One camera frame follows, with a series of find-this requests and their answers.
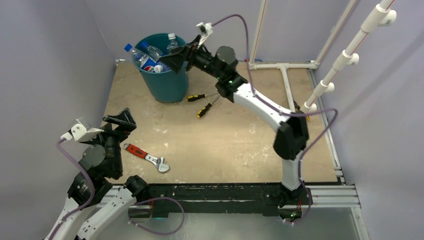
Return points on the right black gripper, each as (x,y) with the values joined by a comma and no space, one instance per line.
(188,53)

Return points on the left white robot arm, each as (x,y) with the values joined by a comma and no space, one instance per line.
(101,161)

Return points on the Pepsi bottle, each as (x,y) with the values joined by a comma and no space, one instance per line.
(154,52)
(140,59)

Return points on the crushed clear bottle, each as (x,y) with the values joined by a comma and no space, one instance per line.
(172,42)

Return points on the teal plastic bin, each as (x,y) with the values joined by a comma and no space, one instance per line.
(166,86)

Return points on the silver adjustable wrench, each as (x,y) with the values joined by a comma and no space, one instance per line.
(158,162)

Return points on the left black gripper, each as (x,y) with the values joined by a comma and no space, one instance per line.
(126,123)

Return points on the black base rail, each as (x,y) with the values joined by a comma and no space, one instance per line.
(270,199)

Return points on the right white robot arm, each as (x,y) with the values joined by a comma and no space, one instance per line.
(291,131)

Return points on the white PVC pipe frame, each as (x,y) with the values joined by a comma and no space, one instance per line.
(381,15)

